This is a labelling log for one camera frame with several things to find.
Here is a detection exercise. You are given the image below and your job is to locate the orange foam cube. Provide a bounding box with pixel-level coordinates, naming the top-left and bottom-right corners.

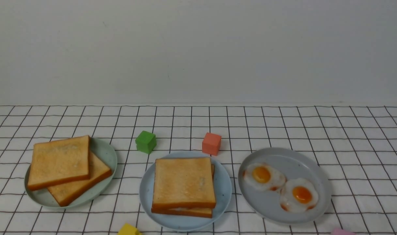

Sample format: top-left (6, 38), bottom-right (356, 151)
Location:
top-left (202, 133), bottom-right (221, 156)

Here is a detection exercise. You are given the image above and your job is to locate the green foam cube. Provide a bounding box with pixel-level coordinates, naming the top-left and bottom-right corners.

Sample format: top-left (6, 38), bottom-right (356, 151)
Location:
top-left (135, 131), bottom-right (157, 154)

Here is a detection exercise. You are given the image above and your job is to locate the blue centre plate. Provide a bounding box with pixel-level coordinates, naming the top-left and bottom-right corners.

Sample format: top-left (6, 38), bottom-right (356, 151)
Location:
top-left (139, 151), bottom-right (232, 232)

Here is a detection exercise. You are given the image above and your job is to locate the fried egg left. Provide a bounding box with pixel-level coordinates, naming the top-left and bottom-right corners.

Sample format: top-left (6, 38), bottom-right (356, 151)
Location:
top-left (242, 162), bottom-right (287, 191)

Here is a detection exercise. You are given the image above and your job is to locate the fried egg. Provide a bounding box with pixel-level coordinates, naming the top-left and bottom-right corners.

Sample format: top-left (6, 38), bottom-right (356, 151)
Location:
top-left (242, 162), bottom-right (287, 191)
top-left (279, 178), bottom-right (319, 213)

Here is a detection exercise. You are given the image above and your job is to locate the green toast plate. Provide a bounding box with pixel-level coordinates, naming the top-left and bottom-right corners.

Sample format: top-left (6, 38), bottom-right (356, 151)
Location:
top-left (25, 137), bottom-right (118, 210)

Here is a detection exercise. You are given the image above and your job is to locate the grey egg plate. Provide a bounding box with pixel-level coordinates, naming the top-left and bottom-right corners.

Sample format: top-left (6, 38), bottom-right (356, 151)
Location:
top-left (238, 148), bottom-right (332, 226)

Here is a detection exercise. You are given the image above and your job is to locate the fried egg right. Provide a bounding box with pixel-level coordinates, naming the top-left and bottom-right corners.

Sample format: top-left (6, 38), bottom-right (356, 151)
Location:
top-left (279, 178), bottom-right (319, 213)

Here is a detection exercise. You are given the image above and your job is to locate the yellow foam cube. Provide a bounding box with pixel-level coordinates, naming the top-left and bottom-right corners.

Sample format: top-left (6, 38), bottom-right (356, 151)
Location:
top-left (117, 223), bottom-right (142, 235)

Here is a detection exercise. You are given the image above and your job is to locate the white grid tablecloth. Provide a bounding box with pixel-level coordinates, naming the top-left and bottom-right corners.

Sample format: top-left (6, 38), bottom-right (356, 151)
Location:
top-left (0, 105), bottom-right (397, 235)

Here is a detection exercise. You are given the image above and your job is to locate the pink foam cube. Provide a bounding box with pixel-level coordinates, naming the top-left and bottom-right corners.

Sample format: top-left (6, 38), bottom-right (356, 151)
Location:
top-left (330, 228), bottom-right (356, 235)

